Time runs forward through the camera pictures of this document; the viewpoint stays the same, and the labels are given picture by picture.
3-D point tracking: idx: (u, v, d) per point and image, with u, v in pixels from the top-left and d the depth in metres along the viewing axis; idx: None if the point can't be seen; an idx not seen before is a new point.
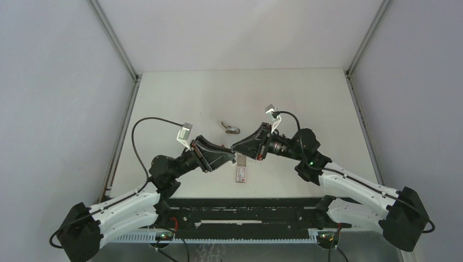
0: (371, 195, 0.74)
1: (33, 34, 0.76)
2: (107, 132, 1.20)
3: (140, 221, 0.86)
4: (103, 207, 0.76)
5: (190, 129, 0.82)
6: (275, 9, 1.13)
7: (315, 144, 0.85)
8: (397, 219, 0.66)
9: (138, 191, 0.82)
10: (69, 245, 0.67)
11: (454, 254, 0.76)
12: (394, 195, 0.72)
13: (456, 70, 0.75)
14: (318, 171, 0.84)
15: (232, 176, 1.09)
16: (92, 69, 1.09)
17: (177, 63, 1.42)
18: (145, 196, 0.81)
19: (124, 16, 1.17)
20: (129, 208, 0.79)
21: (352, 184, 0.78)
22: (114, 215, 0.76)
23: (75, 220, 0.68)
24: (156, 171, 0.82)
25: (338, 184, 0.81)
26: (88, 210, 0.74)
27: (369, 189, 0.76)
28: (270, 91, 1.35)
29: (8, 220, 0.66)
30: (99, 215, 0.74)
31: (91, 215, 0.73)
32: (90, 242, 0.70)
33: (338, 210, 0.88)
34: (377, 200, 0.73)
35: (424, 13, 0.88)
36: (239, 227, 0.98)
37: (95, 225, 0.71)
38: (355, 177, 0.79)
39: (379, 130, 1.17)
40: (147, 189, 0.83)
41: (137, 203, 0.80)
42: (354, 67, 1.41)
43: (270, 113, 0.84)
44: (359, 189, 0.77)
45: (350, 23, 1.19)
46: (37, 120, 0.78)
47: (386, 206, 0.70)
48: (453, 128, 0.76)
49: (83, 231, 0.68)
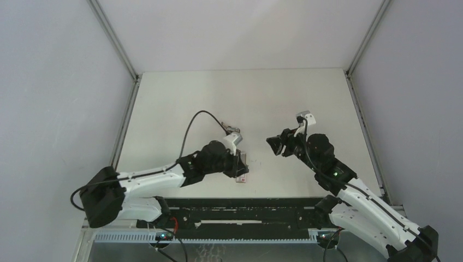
0: (392, 225, 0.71)
1: (33, 34, 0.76)
2: (107, 133, 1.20)
3: (146, 212, 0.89)
4: (131, 176, 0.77)
5: (240, 137, 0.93)
6: (275, 9, 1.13)
7: (330, 147, 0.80)
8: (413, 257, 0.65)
9: (166, 169, 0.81)
10: (89, 206, 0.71)
11: (453, 255, 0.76)
12: (415, 231, 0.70)
13: (457, 69, 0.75)
14: (342, 185, 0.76)
15: (232, 176, 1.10)
16: (92, 69, 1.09)
17: (177, 63, 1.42)
18: (170, 176, 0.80)
19: (124, 16, 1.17)
20: (152, 184, 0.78)
21: (375, 210, 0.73)
22: (139, 186, 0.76)
23: (101, 182, 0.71)
24: (207, 150, 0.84)
25: (361, 205, 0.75)
26: (116, 176, 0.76)
27: (391, 217, 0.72)
28: (270, 91, 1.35)
29: (8, 220, 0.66)
30: (126, 183, 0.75)
31: (118, 180, 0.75)
32: (110, 209, 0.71)
33: (343, 218, 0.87)
34: (397, 230, 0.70)
35: (423, 13, 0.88)
36: (239, 227, 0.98)
37: (119, 191, 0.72)
38: (379, 201, 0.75)
39: (379, 130, 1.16)
40: (175, 168, 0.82)
41: (161, 181, 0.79)
42: (354, 67, 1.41)
43: (306, 116, 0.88)
44: (381, 215, 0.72)
45: (349, 23, 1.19)
46: (37, 120, 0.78)
47: (405, 240, 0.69)
48: (452, 128, 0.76)
49: (108, 196, 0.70)
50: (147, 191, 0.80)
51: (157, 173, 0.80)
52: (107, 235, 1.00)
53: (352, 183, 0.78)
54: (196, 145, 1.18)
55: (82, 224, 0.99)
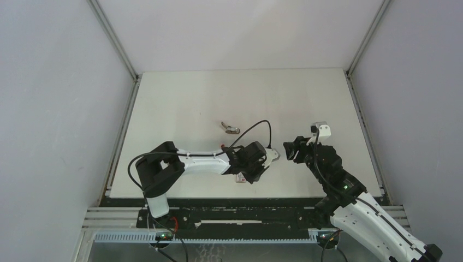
0: (399, 242, 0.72)
1: (33, 35, 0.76)
2: (107, 133, 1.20)
3: (158, 208, 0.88)
4: (189, 153, 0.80)
5: (278, 158, 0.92)
6: (275, 9, 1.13)
7: (337, 159, 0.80)
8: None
9: (216, 154, 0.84)
10: (147, 176, 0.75)
11: (451, 255, 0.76)
12: (422, 249, 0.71)
13: (457, 70, 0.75)
14: (352, 199, 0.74)
15: (232, 176, 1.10)
16: (92, 69, 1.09)
17: (176, 63, 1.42)
18: (219, 161, 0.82)
19: (125, 16, 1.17)
20: (204, 166, 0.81)
21: (382, 225, 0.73)
22: (195, 165, 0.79)
23: (162, 153, 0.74)
24: (253, 146, 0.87)
25: (369, 220, 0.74)
26: (174, 150, 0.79)
27: (399, 233, 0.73)
28: (271, 91, 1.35)
29: (9, 219, 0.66)
30: (184, 159, 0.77)
31: (177, 155, 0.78)
32: (166, 184, 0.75)
33: (345, 222, 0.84)
34: (404, 248, 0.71)
35: (423, 13, 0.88)
36: (239, 227, 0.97)
37: (179, 165, 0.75)
38: (387, 218, 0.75)
39: (380, 131, 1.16)
40: (223, 155, 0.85)
41: (211, 165, 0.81)
42: (354, 67, 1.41)
43: (320, 126, 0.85)
44: (389, 231, 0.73)
45: (349, 23, 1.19)
46: (38, 119, 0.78)
47: (412, 258, 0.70)
48: (451, 128, 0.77)
49: (168, 170, 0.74)
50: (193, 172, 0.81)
51: (208, 156, 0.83)
52: (107, 235, 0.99)
53: (362, 197, 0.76)
54: (196, 145, 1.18)
55: (82, 224, 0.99)
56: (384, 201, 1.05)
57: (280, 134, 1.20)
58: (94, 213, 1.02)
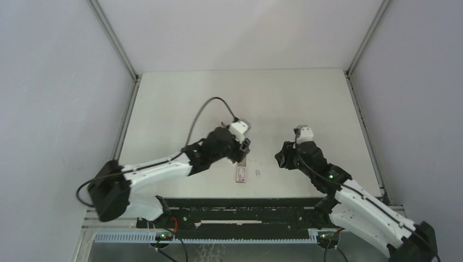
0: (386, 221, 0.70)
1: (32, 35, 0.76)
2: (107, 133, 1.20)
3: (149, 210, 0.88)
4: (136, 167, 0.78)
5: (248, 126, 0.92)
6: (275, 9, 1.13)
7: (318, 149, 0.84)
8: (408, 253, 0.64)
9: (171, 159, 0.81)
10: (100, 200, 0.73)
11: (452, 255, 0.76)
12: (411, 227, 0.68)
13: (456, 70, 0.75)
14: (337, 185, 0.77)
15: (232, 176, 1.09)
16: (92, 69, 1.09)
17: (176, 63, 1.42)
18: (176, 165, 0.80)
19: (124, 16, 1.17)
20: (160, 173, 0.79)
21: (368, 207, 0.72)
22: (144, 178, 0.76)
23: (106, 175, 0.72)
24: (213, 138, 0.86)
25: (356, 204, 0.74)
26: (120, 169, 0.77)
27: (386, 214, 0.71)
28: (271, 91, 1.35)
29: (8, 219, 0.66)
30: (130, 175, 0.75)
31: (123, 173, 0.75)
32: (119, 201, 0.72)
33: (343, 217, 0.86)
34: (392, 227, 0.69)
35: (423, 13, 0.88)
36: (239, 227, 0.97)
37: (125, 184, 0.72)
38: (374, 201, 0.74)
39: (380, 131, 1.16)
40: (179, 158, 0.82)
41: (168, 171, 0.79)
42: (354, 67, 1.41)
43: (302, 128, 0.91)
44: (376, 213, 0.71)
45: (349, 24, 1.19)
46: (38, 119, 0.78)
47: (402, 237, 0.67)
48: (451, 128, 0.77)
49: (114, 189, 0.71)
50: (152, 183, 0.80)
51: (163, 163, 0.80)
52: (107, 235, 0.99)
53: (348, 184, 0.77)
54: None
55: (82, 224, 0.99)
56: (384, 201, 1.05)
57: (280, 135, 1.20)
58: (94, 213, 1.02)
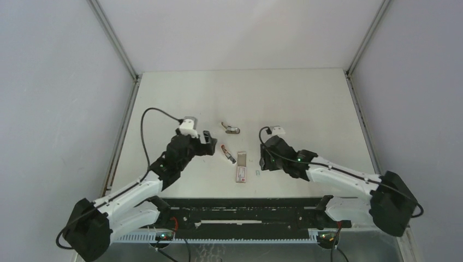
0: (354, 182, 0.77)
1: (32, 35, 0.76)
2: (107, 133, 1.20)
3: (143, 219, 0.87)
4: (108, 198, 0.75)
5: (194, 120, 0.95)
6: (275, 9, 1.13)
7: (280, 140, 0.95)
8: (381, 203, 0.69)
9: (141, 180, 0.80)
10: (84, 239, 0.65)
11: (453, 255, 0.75)
12: (377, 179, 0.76)
13: (456, 70, 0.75)
14: (306, 165, 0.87)
15: (232, 176, 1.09)
16: (92, 69, 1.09)
17: (176, 63, 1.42)
18: (148, 185, 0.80)
19: (124, 16, 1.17)
20: (134, 198, 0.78)
21: (336, 176, 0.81)
22: (119, 206, 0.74)
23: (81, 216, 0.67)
24: (171, 148, 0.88)
25: (326, 176, 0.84)
26: (91, 205, 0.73)
27: (352, 176, 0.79)
28: (271, 91, 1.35)
29: (8, 219, 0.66)
30: (105, 208, 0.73)
31: (96, 208, 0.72)
32: (102, 231, 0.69)
33: (336, 207, 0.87)
34: (360, 185, 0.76)
35: (423, 13, 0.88)
36: (239, 227, 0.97)
37: (102, 218, 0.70)
38: (340, 168, 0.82)
39: (380, 131, 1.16)
40: (148, 177, 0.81)
41: (142, 192, 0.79)
42: (354, 67, 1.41)
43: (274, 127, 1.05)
44: (343, 178, 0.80)
45: (349, 23, 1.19)
46: (37, 119, 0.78)
47: (371, 191, 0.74)
48: (451, 128, 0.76)
49: (93, 225, 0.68)
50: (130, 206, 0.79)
51: (133, 187, 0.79)
52: None
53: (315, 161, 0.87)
54: None
55: None
56: None
57: None
58: None
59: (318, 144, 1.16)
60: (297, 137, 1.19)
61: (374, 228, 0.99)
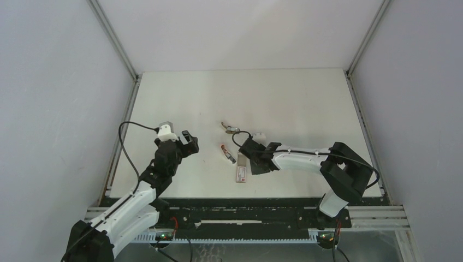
0: (308, 158, 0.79)
1: (31, 35, 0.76)
2: (107, 132, 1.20)
3: (144, 224, 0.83)
4: (104, 216, 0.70)
5: (170, 125, 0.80)
6: (275, 10, 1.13)
7: (249, 141, 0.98)
8: (331, 170, 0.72)
9: (134, 191, 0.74)
10: None
11: (452, 255, 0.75)
12: (326, 152, 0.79)
13: (456, 70, 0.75)
14: (272, 155, 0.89)
15: (232, 176, 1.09)
16: (92, 69, 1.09)
17: (177, 63, 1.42)
18: (141, 195, 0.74)
19: (124, 16, 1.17)
20: (130, 210, 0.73)
21: (294, 156, 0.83)
22: (117, 221, 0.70)
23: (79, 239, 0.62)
24: (158, 158, 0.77)
25: (286, 160, 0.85)
26: (88, 226, 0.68)
27: (307, 154, 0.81)
28: (271, 91, 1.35)
29: (9, 218, 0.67)
30: (102, 225, 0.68)
31: (93, 228, 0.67)
32: (105, 251, 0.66)
33: (322, 202, 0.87)
34: (313, 160, 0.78)
35: (423, 13, 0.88)
36: (239, 227, 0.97)
37: (102, 235, 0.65)
38: (298, 149, 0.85)
39: (380, 130, 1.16)
40: (141, 185, 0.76)
41: (137, 203, 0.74)
42: (354, 67, 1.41)
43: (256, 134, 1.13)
44: (298, 156, 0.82)
45: (349, 24, 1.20)
46: (37, 120, 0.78)
47: (320, 162, 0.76)
48: (450, 128, 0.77)
49: (95, 246, 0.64)
50: (129, 219, 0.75)
51: (127, 200, 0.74)
52: None
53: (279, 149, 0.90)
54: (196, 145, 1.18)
55: None
56: (384, 200, 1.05)
57: (280, 134, 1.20)
58: (94, 213, 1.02)
59: (318, 145, 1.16)
60: (296, 137, 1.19)
61: (374, 228, 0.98)
